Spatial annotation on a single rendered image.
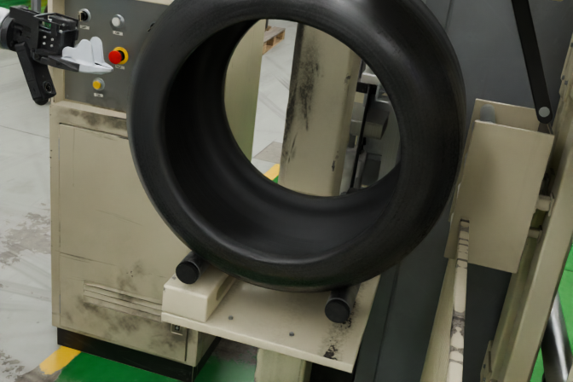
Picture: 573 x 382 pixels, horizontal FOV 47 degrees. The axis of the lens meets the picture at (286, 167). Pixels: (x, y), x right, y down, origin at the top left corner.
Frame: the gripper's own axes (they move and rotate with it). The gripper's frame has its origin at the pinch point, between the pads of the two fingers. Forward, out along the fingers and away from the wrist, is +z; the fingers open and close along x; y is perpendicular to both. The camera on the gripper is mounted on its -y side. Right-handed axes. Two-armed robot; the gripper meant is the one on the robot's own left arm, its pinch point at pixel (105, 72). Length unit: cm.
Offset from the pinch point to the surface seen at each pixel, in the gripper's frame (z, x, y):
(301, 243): 43, 10, -25
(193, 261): 26.8, -8.9, -26.3
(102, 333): -22, 63, -113
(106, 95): -35, 68, -31
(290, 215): 38.0, 15.2, -23.1
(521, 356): 93, 21, -40
